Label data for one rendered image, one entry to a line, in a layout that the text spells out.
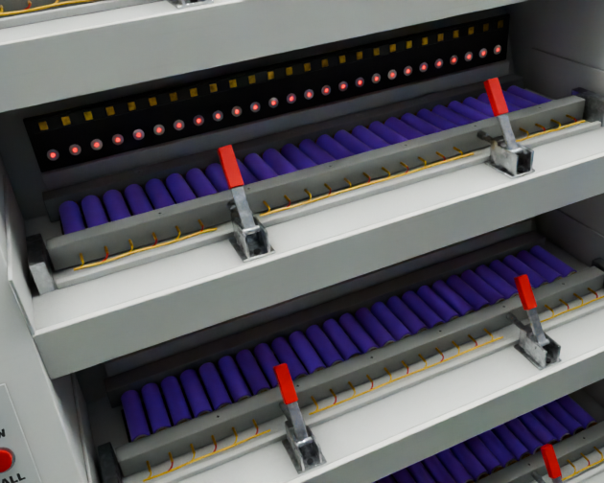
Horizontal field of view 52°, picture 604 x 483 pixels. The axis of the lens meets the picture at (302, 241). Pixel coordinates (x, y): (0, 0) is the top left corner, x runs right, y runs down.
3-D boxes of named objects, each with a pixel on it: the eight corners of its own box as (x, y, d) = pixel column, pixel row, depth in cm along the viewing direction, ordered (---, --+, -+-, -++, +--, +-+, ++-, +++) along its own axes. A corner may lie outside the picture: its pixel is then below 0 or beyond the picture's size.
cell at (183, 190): (185, 187, 63) (203, 215, 58) (167, 192, 62) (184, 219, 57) (181, 171, 62) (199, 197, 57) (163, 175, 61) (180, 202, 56)
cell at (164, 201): (165, 192, 62) (181, 220, 57) (147, 197, 62) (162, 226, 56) (161, 175, 61) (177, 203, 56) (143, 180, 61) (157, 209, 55)
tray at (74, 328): (647, 178, 65) (668, 90, 60) (50, 380, 48) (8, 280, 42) (518, 119, 81) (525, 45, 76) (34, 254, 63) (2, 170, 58)
